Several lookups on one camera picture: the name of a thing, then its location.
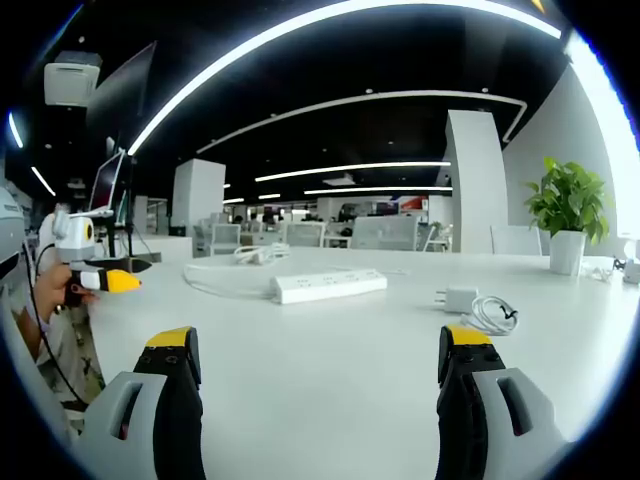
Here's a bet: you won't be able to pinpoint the monitor on stand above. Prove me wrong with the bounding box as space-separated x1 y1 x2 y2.
88 148 127 217

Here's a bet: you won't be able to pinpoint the person's left hand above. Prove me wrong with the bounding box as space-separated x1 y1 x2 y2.
36 262 101 317

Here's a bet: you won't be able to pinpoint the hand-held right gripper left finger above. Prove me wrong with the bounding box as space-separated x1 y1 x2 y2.
74 325 207 480

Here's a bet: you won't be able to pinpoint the white power strip cable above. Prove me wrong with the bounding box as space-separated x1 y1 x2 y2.
181 261 282 302

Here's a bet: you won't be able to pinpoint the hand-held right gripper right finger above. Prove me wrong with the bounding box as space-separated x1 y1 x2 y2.
433 323 567 480

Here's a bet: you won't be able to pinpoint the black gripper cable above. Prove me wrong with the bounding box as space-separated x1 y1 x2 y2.
21 239 87 407

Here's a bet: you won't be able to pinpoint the coiled white charger cable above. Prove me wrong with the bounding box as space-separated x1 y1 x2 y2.
459 294 521 337

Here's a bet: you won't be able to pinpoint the white power strip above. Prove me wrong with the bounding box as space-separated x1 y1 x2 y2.
269 267 389 306

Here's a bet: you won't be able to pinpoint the white mesh office chair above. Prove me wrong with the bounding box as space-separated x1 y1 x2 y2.
350 215 422 251
208 222 243 257
281 221 327 249
489 224 543 258

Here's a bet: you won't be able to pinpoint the bundled white extension cord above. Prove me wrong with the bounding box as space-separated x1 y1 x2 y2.
233 242 292 267

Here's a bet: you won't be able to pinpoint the white desk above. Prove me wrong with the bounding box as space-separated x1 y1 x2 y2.
84 236 640 480

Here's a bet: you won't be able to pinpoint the white worn device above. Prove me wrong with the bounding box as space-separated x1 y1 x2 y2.
0 186 27 277

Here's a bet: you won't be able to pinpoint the green potted plant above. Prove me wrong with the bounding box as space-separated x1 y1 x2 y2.
523 156 614 247

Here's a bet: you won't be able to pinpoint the white plant pot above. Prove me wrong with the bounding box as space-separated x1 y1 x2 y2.
548 229 588 277

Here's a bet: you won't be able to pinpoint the white charger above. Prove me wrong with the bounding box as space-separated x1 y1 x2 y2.
433 285 479 315

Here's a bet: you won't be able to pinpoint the loose white cable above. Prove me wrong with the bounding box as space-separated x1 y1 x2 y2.
581 263 615 285

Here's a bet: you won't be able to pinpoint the small white desk gadget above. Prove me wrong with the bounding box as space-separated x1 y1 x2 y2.
612 248 640 286

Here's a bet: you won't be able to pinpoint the ceiling air conditioner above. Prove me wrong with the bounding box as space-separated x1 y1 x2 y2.
43 51 103 108

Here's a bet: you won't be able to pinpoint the person's patterned trousers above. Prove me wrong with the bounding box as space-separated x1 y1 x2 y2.
45 298 107 410

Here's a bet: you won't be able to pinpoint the large dark screen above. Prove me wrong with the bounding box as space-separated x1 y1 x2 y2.
83 41 158 152

